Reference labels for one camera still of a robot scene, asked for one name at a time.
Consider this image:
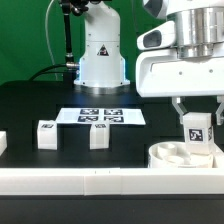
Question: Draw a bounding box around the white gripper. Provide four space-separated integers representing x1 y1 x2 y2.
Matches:
135 21 224 125

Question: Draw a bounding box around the white round stool seat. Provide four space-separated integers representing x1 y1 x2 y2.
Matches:
148 142 214 168

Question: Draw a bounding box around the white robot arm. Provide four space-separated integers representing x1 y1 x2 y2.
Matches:
74 0 224 124

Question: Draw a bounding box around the white U-shaped fence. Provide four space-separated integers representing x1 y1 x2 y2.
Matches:
0 130 224 197

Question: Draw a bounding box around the white marker sheet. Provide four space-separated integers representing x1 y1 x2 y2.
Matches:
56 108 146 125

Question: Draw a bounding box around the black cable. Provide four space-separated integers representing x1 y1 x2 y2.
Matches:
28 63 76 82

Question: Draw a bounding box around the white cable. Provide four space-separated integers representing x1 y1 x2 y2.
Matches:
44 0 59 81

